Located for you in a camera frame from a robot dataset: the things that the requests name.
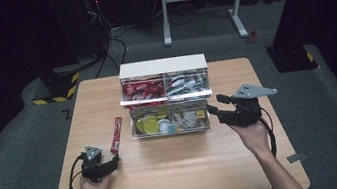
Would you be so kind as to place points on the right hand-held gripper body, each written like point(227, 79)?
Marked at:
point(246, 109)

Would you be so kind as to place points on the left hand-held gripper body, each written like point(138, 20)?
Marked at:
point(93, 168)

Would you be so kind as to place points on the single red stick sachet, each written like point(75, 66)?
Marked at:
point(116, 136)

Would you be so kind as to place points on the clear drawer with sachets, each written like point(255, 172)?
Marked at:
point(165, 88)

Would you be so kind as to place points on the white storage organizer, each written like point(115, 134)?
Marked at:
point(162, 66)

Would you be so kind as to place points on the pile of red sachets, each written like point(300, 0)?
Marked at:
point(140, 90)

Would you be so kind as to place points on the person's right hand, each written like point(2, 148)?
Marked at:
point(252, 137)

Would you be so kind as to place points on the small yellow square packet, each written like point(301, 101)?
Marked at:
point(201, 114)

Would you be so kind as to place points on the heap of clear packets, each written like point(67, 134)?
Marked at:
point(185, 119)

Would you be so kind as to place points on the pile of silver sachets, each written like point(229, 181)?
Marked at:
point(187, 85)

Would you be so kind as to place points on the yellow round capsule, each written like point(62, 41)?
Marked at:
point(140, 125)
point(161, 113)
point(151, 126)

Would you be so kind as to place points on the clear drawer with capsules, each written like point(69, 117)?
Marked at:
point(169, 121)

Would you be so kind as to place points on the white round creamer cup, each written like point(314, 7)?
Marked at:
point(164, 126)

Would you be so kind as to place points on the small red floor object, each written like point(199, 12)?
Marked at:
point(251, 37)

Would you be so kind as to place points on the grey tape strip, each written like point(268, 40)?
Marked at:
point(296, 157)

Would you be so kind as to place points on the black yellow striped stand base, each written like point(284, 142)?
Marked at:
point(61, 87)

